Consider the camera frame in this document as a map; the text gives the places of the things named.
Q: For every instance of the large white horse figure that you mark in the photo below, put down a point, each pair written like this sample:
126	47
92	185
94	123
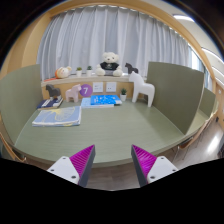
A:
140	87

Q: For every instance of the orange white plush toy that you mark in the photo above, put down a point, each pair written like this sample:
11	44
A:
63	72

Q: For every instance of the green left partition panel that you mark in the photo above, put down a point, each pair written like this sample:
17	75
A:
20	94

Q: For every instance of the left potted plant on shelf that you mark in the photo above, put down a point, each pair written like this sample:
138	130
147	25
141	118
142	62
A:
79	71

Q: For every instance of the green right partition panel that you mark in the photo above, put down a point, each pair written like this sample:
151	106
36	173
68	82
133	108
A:
178	92

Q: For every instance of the dark blue book stack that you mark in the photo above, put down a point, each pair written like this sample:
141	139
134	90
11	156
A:
46	104

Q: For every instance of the small black horse figure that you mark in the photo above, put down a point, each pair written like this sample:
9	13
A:
131	68

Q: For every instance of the right potted plant on shelf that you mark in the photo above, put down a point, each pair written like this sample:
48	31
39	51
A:
89	71

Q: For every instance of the left white wall socket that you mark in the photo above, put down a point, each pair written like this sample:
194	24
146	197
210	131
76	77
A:
97	87

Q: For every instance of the green partition panel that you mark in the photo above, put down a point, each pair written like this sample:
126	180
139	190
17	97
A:
178	92
20	94

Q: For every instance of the white wall socket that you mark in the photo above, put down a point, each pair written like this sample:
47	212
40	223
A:
111	87
97	87

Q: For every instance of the white teddy bear black shirt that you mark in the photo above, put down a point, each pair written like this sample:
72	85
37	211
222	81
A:
109	66

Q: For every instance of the white grey curtain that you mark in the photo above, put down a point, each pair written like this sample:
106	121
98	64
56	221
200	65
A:
80	37

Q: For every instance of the folded blue yellow towel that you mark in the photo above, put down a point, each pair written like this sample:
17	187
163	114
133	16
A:
62	117

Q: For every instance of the right white wall socket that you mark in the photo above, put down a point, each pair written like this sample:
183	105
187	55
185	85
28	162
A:
111	87

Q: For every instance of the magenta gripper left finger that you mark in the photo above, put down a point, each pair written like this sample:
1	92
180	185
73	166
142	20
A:
76	168

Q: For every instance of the small pink horse figure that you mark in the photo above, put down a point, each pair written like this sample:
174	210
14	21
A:
72	94

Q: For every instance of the purple round number sign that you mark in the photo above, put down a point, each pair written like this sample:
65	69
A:
86	90

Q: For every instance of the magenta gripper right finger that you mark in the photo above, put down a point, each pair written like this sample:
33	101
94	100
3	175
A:
150	168

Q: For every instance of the potted plant on shelf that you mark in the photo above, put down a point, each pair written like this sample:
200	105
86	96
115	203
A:
89	71
79	71

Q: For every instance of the small potted plant on table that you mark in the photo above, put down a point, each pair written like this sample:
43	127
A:
123	94

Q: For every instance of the dark grey horse figure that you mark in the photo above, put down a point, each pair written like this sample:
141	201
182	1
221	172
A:
53	92

